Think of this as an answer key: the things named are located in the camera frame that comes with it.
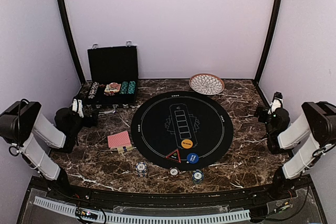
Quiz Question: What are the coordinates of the blue small blind button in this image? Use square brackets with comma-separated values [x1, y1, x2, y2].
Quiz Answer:
[186, 153, 199, 164]

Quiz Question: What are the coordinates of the orange big blind button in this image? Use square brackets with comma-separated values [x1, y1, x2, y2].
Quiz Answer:
[181, 139, 193, 149]

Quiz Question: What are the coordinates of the red triangular all-in button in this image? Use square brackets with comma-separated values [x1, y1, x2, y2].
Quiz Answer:
[165, 148, 181, 163]

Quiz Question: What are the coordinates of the brown white chip stack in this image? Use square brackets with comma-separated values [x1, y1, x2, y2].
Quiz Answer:
[169, 167, 180, 177]

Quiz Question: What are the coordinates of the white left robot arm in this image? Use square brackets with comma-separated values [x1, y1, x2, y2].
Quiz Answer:
[1, 99, 98, 201]

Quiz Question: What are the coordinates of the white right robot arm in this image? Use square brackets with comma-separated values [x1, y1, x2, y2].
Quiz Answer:
[254, 92, 335, 200]

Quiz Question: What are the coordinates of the red playing card deck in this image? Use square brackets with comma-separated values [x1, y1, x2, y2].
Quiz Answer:
[107, 131, 133, 153]

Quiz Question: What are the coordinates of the boxed card deck in case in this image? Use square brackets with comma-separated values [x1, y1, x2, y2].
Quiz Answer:
[104, 82, 121, 95]

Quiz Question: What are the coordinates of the black poker chip case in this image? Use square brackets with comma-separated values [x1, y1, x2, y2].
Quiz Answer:
[85, 46, 139, 109]

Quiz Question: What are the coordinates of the green chip row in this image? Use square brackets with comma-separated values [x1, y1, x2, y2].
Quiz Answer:
[120, 81, 129, 94]

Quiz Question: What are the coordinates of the teal chip row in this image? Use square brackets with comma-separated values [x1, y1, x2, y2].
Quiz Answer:
[127, 81, 137, 94]

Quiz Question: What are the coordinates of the patterned ceramic plate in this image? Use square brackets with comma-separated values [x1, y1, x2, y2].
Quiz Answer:
[189, 73, 225, 95]

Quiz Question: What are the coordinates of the blue white chip stack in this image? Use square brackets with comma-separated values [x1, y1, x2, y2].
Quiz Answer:
[135, 162, 148, 177]

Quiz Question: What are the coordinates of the round black poker mat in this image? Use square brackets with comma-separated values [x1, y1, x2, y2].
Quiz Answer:
[131, 91, 234, 171]

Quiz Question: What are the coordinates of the right black frame post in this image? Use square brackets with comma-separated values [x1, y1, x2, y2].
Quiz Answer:
[253, 0, 286, 86]

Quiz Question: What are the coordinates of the black frame post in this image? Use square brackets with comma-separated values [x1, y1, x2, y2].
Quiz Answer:
[57, 0, 86, 85]
[253, 0, 286, 86]

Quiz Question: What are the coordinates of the white slotted cable duct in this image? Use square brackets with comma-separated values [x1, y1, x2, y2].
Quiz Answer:
[33, 196, 251, 223]

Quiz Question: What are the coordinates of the left black frame post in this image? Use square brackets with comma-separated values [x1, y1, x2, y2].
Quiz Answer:
[57, 0, 86, 85]

